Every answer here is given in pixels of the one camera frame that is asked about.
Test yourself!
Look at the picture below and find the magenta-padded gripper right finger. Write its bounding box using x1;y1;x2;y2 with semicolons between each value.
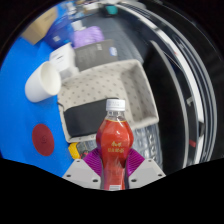
124;148;167;190

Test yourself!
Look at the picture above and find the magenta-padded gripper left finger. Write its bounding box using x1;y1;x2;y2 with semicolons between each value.
62;148;104;190

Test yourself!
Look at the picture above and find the red drink bottle white cap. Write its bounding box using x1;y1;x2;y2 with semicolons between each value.
95;98;135;192

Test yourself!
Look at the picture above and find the flat round red coaster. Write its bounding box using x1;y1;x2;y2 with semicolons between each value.
31;123;56;157

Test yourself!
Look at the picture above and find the black rectangular speaker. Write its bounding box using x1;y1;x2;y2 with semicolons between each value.
63;97;119;138

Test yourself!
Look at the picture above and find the white cup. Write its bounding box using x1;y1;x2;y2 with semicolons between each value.
24;61;63;103

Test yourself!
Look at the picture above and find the beige dotted fabric bin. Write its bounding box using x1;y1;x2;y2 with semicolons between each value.
57;59;160;144

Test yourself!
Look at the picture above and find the white box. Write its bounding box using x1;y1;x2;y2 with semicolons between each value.
49;42;80;79

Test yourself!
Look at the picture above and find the dark grey flat box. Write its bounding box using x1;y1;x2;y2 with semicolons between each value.
73;39;119;72

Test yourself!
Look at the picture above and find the purple bag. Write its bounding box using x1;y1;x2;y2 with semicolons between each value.
72;25;105;49

